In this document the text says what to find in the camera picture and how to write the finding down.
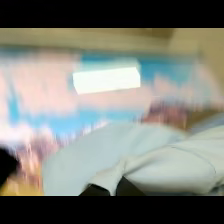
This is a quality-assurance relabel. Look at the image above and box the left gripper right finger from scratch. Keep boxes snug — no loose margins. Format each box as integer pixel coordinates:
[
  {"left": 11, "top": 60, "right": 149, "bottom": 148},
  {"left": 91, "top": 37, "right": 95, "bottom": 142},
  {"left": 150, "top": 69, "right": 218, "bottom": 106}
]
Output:
[{"left": 115, "top": 176, "right": 147, "bottom": 197}]

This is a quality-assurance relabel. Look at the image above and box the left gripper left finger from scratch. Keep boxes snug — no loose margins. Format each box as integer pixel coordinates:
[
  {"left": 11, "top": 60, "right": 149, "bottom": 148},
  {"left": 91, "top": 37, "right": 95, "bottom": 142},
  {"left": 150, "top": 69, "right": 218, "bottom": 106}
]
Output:
[{"left": 79, "top": 183, "right": 111, "bottom": 197}]

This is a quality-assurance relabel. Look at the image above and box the light blue shirt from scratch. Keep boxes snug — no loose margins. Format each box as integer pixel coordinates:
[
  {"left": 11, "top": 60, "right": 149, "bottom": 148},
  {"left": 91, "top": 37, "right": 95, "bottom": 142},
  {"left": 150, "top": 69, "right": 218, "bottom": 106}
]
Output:
[{"left": 41, "top": 112, "right": 224, "bottom": 197}]

